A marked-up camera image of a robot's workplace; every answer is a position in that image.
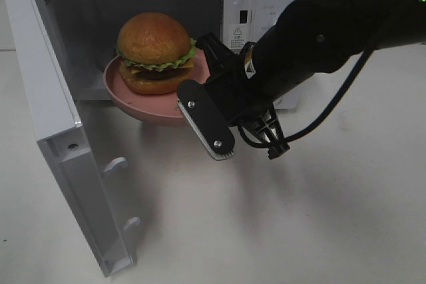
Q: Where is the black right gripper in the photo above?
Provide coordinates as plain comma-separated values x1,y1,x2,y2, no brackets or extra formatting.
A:
196,33,316,160

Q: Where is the pink round plate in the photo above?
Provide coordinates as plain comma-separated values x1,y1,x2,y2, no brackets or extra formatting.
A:
103,49,210,126

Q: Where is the toy burger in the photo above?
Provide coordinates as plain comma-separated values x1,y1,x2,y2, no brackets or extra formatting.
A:
116,12,196,95

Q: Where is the white microwave door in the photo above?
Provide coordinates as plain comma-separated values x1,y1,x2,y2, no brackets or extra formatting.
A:
5,0,135,277

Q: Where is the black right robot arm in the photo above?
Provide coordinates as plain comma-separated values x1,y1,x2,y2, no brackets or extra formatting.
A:
178,0,425,160

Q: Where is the white microwave oven body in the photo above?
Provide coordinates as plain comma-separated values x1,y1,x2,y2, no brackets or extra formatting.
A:
5,0,293,120

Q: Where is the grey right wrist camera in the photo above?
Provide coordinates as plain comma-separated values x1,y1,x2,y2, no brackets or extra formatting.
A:
176,80,235,161

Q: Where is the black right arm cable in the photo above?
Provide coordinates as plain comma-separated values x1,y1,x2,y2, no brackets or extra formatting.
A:
284,47,372,144

